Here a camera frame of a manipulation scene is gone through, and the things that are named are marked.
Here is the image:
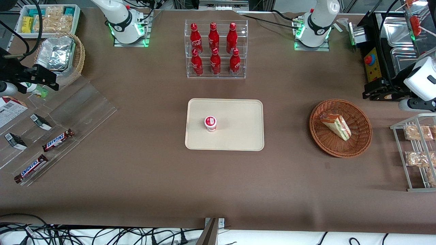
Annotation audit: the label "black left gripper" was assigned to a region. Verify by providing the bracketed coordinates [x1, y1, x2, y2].
[362, 65, 415, 101]

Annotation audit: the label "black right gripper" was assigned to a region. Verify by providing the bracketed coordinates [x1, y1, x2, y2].
[0, 48, 60, 94]

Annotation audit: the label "triangle sandwich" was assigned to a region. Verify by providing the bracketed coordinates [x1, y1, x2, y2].
[319, 113, 352, 142]

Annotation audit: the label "tan wicker basket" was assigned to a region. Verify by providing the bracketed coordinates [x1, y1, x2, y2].
[33, 33, 86, 87]

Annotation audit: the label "round brown wicker basket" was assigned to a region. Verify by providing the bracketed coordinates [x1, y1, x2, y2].
[309, 99, 373, 158]

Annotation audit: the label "beige plastic tray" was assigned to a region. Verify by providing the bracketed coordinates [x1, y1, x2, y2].
[185, 98, 265, 151]

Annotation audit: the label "green white small bottle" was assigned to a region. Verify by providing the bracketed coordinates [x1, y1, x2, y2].
[20, 82, 49, 99]

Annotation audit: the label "stacked aluminium foil trays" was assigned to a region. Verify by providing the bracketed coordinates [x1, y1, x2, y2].
[35, 36, 76, 71]

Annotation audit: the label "steel warmer pan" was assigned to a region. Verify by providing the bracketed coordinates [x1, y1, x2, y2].
[383, 16, 415, 48]
[390, 47, 423, 75]

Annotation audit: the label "small black white box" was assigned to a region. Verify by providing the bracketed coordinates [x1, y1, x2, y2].
[30, 113, 53, 131]
[4, 132, 28, 151]

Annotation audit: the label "red white barcode box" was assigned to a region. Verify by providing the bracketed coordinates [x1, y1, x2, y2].
[0, 96, 29, 129]

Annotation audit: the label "clear acrylic display stand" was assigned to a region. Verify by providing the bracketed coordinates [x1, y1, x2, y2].
[0, 74, 118, 186]

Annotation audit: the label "yellow snack pack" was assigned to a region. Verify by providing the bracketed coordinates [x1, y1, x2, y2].
[22, 16, 34, 34]

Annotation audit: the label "clear bag of rice crackers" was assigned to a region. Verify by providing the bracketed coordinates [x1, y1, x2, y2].
[34, 6, 74, 34]

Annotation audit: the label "black food warmer case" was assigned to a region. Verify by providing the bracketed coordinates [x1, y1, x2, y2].
[347, 10, 436, 101]

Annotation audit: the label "brown snickers bar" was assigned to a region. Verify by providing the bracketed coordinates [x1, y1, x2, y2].
[14, 154, 49, 184]
[42, 128, 75, 153]

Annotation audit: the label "white plastic bin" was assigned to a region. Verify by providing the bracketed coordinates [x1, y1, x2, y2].
[15, 4, 81, 38]

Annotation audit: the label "red sausage on skewer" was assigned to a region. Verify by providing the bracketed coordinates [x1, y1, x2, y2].
[409, 15, 436, 37]

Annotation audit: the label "red cola bottle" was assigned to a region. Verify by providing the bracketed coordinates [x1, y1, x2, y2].
[190, 23, 203, 55]
[208, 22, 220, 55]
[226, 22, 238, 54]
[229, 48, 241, 77]
[210, 48, 221, 76]
[190, 48, 204, 77]

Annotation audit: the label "clear acrylic bottle rack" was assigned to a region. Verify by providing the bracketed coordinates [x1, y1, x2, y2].
[185, 19, 249, 80]

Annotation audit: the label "red white yogurt cup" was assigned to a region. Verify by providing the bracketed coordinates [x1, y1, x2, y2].
[204, 116, 218, 132]

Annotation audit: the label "brown table cover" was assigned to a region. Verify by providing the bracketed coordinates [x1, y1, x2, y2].
[0, 7, 436, 236]

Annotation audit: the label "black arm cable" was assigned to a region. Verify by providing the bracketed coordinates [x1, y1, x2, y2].
[376, 0, 401, 94]

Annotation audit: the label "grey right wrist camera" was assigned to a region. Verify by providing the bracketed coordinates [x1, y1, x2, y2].
[0, 81, 18, 96]

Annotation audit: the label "grey metal wire rack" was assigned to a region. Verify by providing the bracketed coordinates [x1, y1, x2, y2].
[390, 113, 436, 192]

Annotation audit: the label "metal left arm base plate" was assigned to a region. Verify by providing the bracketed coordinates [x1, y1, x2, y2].
[293, 15, 330, 52]

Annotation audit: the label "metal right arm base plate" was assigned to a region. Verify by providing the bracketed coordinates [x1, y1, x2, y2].
[113, 10, 151, 48]

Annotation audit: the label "metal table bracket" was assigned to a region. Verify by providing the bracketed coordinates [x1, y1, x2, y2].
[204, 217, 225, 228]

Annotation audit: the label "grey angled post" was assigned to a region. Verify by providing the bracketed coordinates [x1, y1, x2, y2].
[196, 218, 219, 245]

